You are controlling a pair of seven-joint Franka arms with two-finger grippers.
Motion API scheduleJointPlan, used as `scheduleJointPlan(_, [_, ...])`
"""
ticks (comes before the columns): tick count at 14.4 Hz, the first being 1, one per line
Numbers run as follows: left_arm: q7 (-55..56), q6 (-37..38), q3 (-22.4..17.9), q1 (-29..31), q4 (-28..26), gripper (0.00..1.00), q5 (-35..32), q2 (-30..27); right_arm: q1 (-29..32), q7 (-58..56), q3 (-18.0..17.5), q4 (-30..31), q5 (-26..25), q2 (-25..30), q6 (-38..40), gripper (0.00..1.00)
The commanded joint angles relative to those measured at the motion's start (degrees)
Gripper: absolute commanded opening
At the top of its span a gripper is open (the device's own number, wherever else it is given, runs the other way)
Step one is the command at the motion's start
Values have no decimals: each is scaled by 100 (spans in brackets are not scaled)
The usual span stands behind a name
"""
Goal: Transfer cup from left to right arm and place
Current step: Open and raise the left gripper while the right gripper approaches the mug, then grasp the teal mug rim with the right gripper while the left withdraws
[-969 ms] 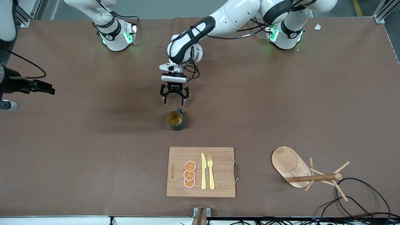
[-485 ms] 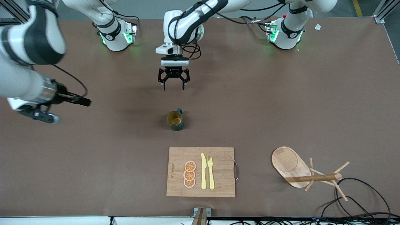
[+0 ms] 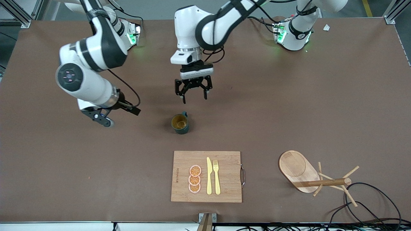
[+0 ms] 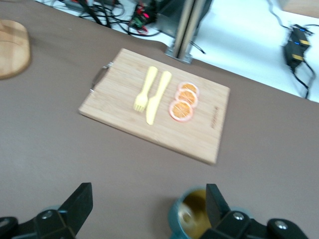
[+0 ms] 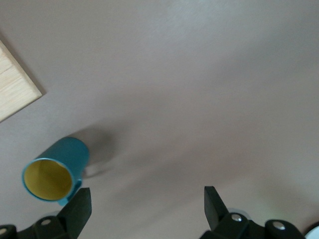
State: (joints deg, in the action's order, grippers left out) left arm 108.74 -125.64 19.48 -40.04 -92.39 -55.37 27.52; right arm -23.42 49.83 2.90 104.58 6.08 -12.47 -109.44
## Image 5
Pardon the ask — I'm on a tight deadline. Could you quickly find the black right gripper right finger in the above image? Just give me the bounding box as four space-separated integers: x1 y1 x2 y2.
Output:
200 186 266 239

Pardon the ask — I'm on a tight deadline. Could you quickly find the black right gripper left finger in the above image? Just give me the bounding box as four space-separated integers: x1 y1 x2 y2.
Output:
17 187 92 239

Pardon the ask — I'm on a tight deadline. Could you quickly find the teal cup with handle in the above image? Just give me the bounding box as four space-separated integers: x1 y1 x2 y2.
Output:
21 136 90 207

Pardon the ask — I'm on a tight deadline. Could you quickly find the brown table mat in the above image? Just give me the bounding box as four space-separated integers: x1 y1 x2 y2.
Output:
0 0 319 239

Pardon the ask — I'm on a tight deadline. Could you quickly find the wooden cutting board, metal handle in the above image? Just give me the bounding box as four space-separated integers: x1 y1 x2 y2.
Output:
0 39 47 123

